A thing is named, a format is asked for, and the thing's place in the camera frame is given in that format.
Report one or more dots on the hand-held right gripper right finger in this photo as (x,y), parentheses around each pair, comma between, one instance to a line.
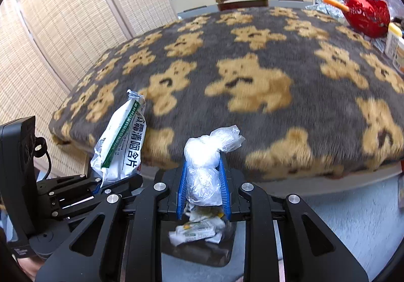
(226,188)

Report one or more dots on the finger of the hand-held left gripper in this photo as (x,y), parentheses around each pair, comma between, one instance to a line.
(94,203)
(69,184)

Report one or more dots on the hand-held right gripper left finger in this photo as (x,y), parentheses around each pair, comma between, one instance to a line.
(181,188)

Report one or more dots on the clear plastic bag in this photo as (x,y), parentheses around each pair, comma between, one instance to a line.
(202,158)

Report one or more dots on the white green packet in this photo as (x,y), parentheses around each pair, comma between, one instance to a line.
(123,143)

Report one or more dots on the square metal bin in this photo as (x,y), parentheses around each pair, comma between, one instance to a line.
(195,258)

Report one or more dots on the crumpled yellow white wrapper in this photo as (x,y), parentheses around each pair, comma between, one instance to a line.
(189,232)

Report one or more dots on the light blue fluffy rug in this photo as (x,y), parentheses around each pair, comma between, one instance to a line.
(347,225)

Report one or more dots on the grey and tan plush cushion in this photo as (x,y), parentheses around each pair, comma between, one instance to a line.
(252,48)

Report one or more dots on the bamboo folding screen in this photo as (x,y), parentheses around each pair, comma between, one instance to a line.
(63,16)

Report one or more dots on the silver patterned bag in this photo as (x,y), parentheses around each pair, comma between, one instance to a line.
(329,10)

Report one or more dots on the orange stick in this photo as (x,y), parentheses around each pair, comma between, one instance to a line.
(334,3)

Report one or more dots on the white jar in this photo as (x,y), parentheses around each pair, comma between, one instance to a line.
(394,42)

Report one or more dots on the red plastic bag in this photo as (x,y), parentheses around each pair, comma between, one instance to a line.
(366,13)

